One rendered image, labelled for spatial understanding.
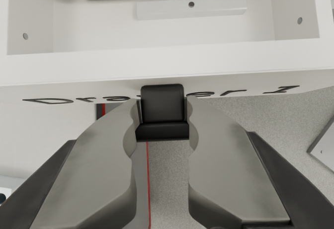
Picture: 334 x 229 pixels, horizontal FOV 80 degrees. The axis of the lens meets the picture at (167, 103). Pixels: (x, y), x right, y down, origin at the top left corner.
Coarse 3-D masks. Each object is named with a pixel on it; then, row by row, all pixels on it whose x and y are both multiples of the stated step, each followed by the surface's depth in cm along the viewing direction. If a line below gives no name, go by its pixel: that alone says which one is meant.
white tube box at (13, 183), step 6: (0, 180) 25; (6, 180) 26; (12, 180) 26; (18, 180) 26; (24, 180) 26; (0, 186) 24; (6, 186) 24; (12, 186) 24; (18, 186) 24; (0, 192) 24; (6, 192) 24; (12, 192) 24; (0, 198) 24; (6, 198) 24; (0, 204) 24
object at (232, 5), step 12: (168, 0) 20; (180, 0) 20; (192, 0) 20; (204, 0) 20; (216, 0) 20; (228, 0) 20; (240, 0) 20; (144, 12) 20; (156, 12) 20; (168, 12) 20; (180, 12) 20; (192, 12) 20; (204, 12) 20; (216, 12) 20; (228, 12) 20; (240, 12) 20
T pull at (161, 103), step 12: (156, 84) 13; (168, 84) 13; (180, 84) 13; (144, 96) 13; (156, 96) 13; (168, 96) 13; (180, 96) 13; (144, 108) 12; (156, 108) 12; (168, 108) 12; (180, 108) 12; (144, 120) 12; (156, 120) 12; (168, 120) 12; (180, 120) 12; (144, 132) 12; (156, 132) 12; (168, 132) 12; (180, 132) 12
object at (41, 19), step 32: (0, 0) 15; (32, 0) 18; (64, 0) 21; (96, 0) 21; (128, 0) 21; (160, 0) 21; (256, 0) 21; (288, 0) 18; (320, 0) 15; (0, 32) 15; (32, 32) 18; (64, 32) 21; (96, 32) 21; (128, 32) 21; (160, 32) 21; (192, 32) 21; (224, 32) 21; (256, 32) 20; (288, 32) 18; (320, 32) 14
